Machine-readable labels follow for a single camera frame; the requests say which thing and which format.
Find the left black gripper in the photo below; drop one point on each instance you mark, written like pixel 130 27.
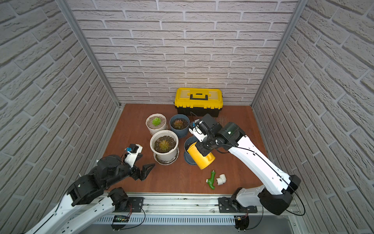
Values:
pixel 136 172

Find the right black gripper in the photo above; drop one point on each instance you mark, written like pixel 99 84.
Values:
pixel 203 151

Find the large white round pot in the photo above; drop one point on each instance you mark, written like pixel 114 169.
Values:
pixel 173 140

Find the yellow watering can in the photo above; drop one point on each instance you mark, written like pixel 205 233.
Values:
pixel 200 160

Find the cream faceted pot clay soil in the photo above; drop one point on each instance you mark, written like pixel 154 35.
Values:
pixel 155 129

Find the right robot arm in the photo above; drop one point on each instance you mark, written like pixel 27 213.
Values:
pixel 275 195

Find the white pipe elbow fitting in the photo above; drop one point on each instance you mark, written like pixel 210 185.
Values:
pixel 221 179

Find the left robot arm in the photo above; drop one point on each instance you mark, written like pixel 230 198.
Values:
pixel 85 202

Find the yellow-green succulent large pot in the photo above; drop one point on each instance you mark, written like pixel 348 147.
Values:
pixel 163 146

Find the reddish succulent back blue pot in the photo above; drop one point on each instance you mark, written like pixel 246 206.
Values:
pixel 180 124

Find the bright green succulent cream pot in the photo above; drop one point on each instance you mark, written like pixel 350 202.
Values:
pixel 156 121

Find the white saucer large pot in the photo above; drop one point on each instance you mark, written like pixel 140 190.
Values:
pixel 162 162

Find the yellow black toolbox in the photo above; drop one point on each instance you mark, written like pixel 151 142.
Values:
pixel 200 101

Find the left small controller board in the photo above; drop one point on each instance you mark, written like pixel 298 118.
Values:
pixel 119 222

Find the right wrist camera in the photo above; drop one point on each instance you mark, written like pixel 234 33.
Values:
pixel 195 130

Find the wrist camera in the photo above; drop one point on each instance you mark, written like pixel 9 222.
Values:
pixel 132 153
pixel 195 130

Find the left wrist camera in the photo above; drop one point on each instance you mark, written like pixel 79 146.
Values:
pixel 132 153

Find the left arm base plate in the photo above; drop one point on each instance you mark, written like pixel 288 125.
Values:
pixel 130 204

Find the aluminium front rail frame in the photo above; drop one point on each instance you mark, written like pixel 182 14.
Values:
pixel 179 209

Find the green hose nozzle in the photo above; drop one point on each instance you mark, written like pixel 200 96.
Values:
pixel 210 181

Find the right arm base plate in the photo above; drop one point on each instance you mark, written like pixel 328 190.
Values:
pixel 230 205

